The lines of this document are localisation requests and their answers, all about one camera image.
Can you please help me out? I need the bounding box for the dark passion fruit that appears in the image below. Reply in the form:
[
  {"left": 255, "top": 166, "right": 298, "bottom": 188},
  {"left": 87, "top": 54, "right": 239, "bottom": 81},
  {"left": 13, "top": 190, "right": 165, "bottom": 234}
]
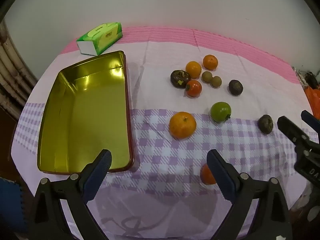
[
  {"left": 258, "top": 114, "right": 273, "bottom": 135},
  {"left": 228, "top": 80, "right": 244, "bottom": 96}
]

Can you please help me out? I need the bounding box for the brown longan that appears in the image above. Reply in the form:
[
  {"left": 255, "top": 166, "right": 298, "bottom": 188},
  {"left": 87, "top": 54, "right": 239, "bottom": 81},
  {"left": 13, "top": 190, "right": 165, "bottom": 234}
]
[
  {"left": 201, "top": 71, "right": 213, "bottom": 83},
  {"left": 210, "top": 76, "right": 222, "bottom": 88}
]

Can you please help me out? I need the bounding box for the small red tomato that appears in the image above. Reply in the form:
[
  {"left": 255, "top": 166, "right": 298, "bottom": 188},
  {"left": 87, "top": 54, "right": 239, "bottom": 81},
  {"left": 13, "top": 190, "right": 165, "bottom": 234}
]
[{"left": 185, "top": 80, "right": 202, "bottom": 98}]

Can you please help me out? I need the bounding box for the large orange mandarin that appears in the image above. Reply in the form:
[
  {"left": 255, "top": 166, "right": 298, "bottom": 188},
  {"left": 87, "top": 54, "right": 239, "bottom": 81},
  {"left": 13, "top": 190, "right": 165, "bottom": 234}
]
[{"left": 169, "top": 112, "right": 197, "bottom": 139}]

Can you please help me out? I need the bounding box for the yellow-orange mandarin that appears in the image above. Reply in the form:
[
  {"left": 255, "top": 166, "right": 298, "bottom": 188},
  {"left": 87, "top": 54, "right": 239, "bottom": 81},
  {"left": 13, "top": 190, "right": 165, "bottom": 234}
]
[{"left": 185, "top": 61, "right": 202, "bottom": 79}]

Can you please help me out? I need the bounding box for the dark mangosteen with calyx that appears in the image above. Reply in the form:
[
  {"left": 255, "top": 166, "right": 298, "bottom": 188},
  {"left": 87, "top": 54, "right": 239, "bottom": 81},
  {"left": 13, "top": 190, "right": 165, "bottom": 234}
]
[{"left": 170, "top": 70, "right": 191, "bottom": 89}]

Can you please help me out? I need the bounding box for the orange bag at edge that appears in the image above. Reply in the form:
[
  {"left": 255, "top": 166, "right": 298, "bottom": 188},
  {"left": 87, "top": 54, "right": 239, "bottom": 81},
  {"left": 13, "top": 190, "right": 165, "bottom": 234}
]
[{"left": 304, "top": 86, "right": 320, "bottom": 120}]

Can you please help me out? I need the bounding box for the gold rectangular tin tray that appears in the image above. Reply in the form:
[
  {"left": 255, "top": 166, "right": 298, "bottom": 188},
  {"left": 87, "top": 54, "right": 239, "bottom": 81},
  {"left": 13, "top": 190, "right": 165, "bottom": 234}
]
[{"left": 37, "top": 50, "right": 135, "bottom": 175}]

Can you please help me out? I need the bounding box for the pink purple checked tablecloth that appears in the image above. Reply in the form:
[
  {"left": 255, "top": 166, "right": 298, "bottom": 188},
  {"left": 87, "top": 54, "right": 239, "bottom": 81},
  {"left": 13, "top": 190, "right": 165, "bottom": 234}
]
[{"left": 11, "top": 27, "right": 317, "bottom": 239}]

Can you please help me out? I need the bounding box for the green tissue box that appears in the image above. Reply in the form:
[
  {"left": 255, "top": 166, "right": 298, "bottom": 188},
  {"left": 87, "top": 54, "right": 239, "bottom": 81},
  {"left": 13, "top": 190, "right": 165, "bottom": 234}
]
[{"left": 76, "top": 22, "right": 123, "bottom": 56}]

